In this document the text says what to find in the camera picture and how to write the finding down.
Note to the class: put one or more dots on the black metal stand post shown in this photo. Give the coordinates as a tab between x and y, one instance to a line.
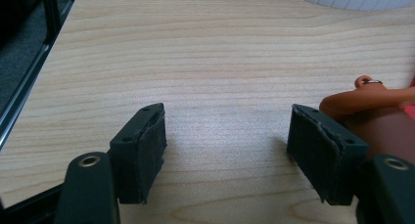
51	15

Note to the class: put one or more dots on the orange brown rubber toy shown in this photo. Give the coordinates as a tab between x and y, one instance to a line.
385	126

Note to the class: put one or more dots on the black metal table edge rail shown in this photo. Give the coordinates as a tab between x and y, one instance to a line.
20	93

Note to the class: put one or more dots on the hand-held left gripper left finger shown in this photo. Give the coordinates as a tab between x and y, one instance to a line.
140	158

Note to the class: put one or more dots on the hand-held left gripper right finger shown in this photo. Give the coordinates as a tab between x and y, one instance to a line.
321	158

